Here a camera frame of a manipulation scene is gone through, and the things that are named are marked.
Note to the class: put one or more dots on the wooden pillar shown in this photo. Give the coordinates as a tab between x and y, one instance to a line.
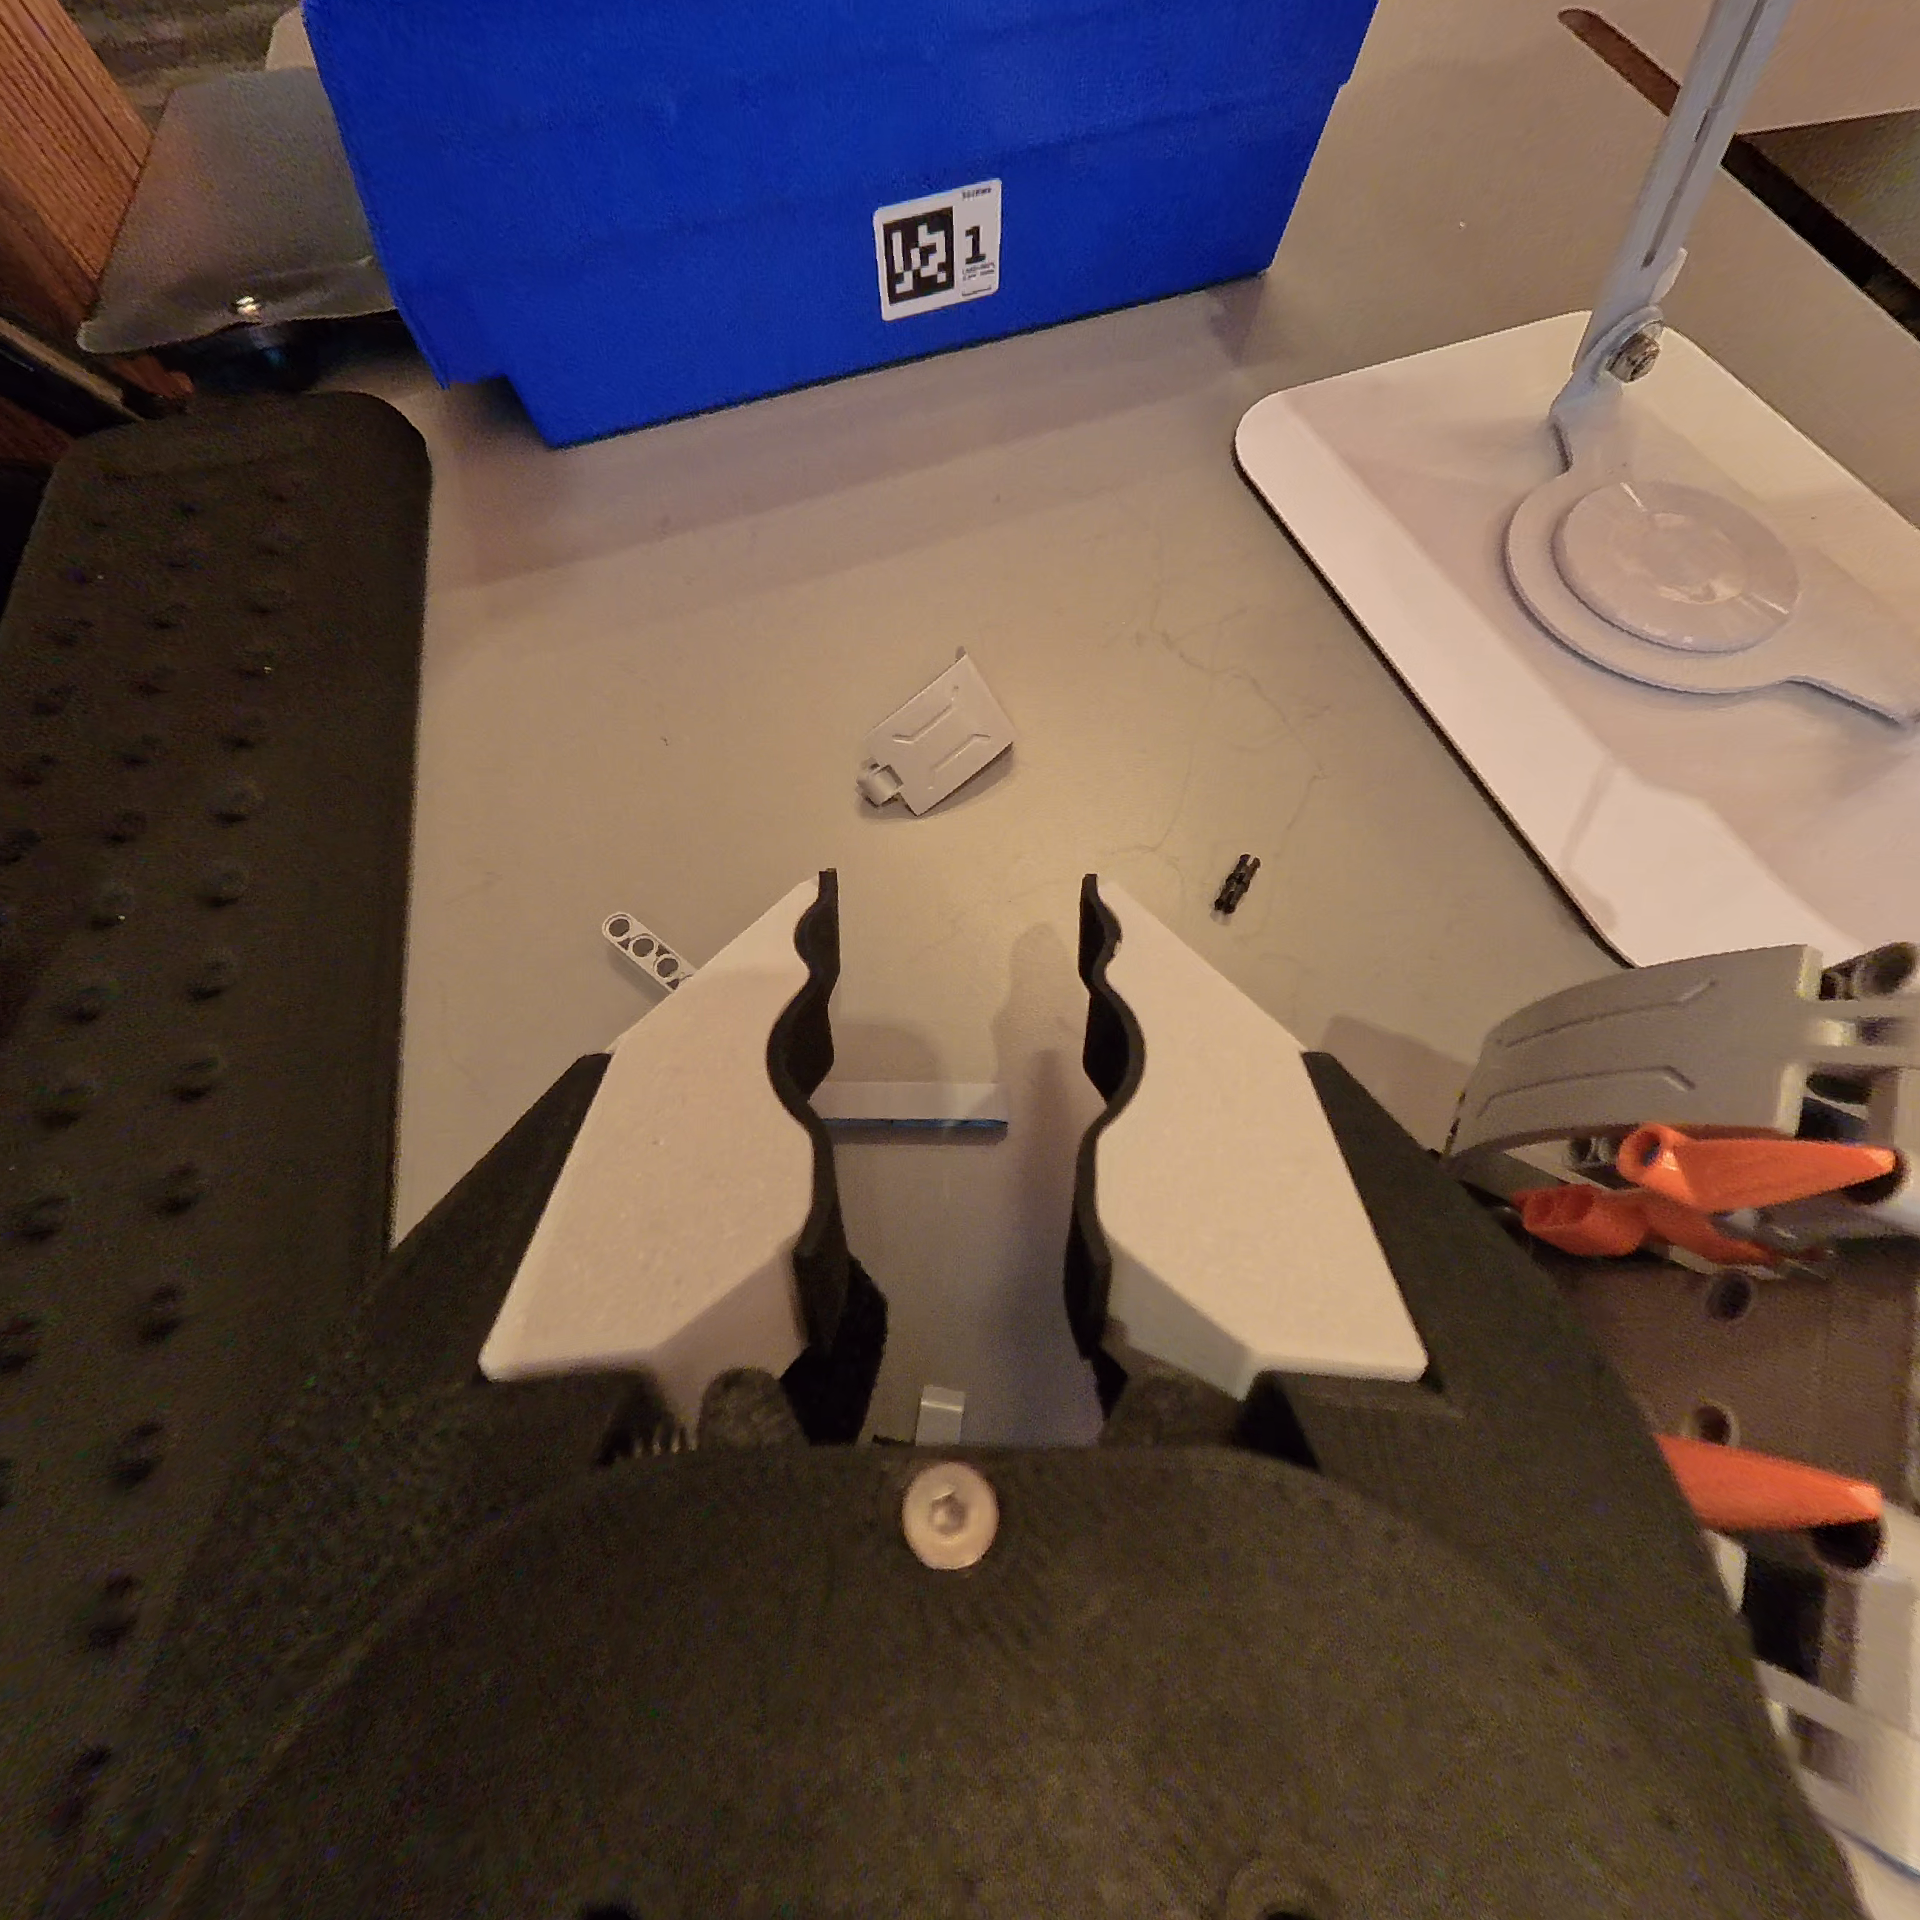
59	149

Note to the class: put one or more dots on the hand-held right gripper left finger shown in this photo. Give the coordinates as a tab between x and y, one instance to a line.
661	1201

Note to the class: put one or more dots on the grey orange toy model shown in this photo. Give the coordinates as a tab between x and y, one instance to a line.
1621	1036

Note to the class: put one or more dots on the black connector pin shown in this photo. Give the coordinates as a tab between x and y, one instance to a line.
1236	886

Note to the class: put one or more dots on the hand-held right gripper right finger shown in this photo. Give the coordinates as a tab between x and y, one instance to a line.
1244	1201

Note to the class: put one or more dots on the blue tagged parts bin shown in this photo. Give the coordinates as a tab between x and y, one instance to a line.
674	149

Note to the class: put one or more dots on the short grey beam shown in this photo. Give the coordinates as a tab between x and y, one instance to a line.
638	937

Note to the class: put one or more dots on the black perforated mat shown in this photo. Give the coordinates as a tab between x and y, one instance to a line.
195	826

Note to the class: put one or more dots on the long grey beam with pins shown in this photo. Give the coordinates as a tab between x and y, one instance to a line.
901	1095

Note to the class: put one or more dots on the small grey curved panel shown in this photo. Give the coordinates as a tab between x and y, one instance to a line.
945	734

